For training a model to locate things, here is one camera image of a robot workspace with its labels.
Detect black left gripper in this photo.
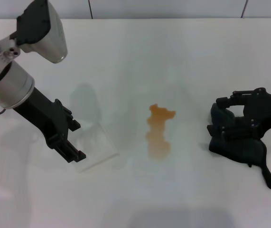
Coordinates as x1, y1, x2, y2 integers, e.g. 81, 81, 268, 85
14, 87, 87, 164

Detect clear plastic cup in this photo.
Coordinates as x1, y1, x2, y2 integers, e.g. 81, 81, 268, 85
71, 120, 121, 173

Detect dark blue rag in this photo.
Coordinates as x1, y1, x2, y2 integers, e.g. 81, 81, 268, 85
207, 102, 271, 190

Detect brown water stain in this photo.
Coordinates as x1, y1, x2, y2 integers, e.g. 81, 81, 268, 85
145, 103, 177, 160

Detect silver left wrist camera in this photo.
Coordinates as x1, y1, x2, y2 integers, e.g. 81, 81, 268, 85
0, 0, 68, 64

